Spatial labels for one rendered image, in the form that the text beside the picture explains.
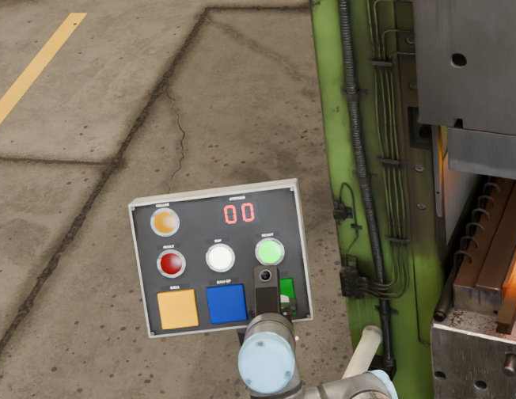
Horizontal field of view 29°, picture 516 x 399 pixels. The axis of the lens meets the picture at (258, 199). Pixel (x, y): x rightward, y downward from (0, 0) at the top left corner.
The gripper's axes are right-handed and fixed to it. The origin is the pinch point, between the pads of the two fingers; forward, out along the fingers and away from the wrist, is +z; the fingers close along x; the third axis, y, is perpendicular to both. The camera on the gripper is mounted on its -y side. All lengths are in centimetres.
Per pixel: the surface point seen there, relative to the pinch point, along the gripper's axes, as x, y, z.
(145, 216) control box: -23.9, -18.8, 2.0
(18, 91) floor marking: -134, -44, 281
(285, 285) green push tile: 2.1, -1.7, 1.3
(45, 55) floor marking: -126, -60, 308
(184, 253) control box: -17.2, -10.3, 2.0
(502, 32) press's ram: 44, -46, -29
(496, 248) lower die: 45.3, -2.0, 10.3
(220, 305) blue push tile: -11.3, 0.8, 1.2
